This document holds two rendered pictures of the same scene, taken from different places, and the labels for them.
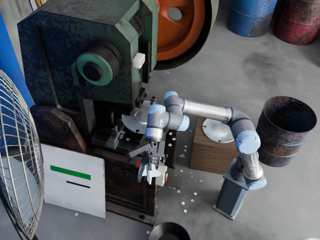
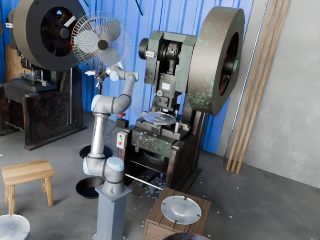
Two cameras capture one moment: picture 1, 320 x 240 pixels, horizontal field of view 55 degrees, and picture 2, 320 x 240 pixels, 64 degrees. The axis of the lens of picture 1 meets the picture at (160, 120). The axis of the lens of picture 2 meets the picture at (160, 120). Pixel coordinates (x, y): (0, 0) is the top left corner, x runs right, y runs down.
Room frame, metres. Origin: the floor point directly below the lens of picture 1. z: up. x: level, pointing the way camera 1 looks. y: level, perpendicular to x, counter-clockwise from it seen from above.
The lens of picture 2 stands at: (1.62, -1.99, 1.56)
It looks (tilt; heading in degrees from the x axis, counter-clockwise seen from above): 21 degrees down; 97
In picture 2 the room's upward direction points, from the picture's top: 8 degrees clockwise
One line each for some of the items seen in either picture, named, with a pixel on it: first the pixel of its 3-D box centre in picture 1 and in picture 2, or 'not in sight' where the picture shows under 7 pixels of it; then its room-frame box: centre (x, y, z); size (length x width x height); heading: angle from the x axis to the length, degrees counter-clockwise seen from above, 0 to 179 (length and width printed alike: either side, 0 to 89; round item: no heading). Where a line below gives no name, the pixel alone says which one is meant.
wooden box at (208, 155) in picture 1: (216, 143); (176, 228); (1.67, -0.49, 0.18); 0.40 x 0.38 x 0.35; 81
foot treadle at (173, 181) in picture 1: (145, 174); (150, 180); (1.35, 0.09, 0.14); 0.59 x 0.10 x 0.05; 74
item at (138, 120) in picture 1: (145, 116); (159, 117); (1.35, 0.10, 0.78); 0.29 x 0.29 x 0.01
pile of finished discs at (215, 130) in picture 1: (220, 128); (181, 209); (1.67, -0.49, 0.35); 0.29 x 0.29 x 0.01
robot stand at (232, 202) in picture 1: (234, 190); (111, 215); (1.19, -0.57, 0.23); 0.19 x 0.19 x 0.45; 58
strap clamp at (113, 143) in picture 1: (115, 132); (149, 112); (1.22, 0.27, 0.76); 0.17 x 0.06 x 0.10; 164
